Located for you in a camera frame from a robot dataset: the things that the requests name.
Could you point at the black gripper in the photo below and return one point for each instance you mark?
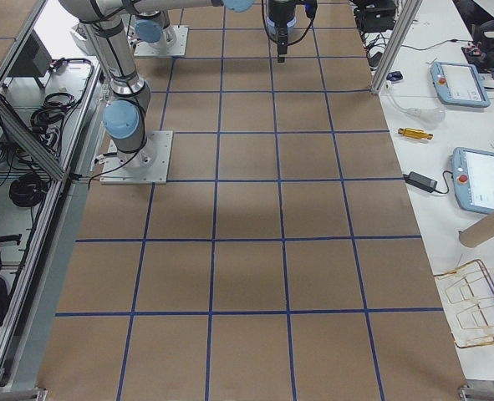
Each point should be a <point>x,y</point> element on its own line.
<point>281,19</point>

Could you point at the small blue device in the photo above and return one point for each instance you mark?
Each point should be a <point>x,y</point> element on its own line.
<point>394,76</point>

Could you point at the gold cylindrical tool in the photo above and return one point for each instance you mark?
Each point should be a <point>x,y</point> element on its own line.
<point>415,134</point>

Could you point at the teach pendant far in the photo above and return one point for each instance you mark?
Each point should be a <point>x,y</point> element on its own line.
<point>459,84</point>

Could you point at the teach pendant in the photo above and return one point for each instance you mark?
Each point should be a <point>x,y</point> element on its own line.
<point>459,84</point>
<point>473,179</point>

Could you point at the black power adapter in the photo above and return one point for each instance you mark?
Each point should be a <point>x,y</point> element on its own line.
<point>420,181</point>

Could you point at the teach pendant near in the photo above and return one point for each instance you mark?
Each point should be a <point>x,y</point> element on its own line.
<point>473,179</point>

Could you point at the cardboard tube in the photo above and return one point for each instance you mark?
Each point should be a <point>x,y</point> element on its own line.
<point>478,233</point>

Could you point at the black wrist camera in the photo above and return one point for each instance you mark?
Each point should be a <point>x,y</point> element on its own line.
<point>310,7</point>

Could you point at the aluminium frame post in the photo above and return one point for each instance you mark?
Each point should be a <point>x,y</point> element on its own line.
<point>402,27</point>

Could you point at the wire rack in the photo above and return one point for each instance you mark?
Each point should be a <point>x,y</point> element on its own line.
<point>467,296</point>

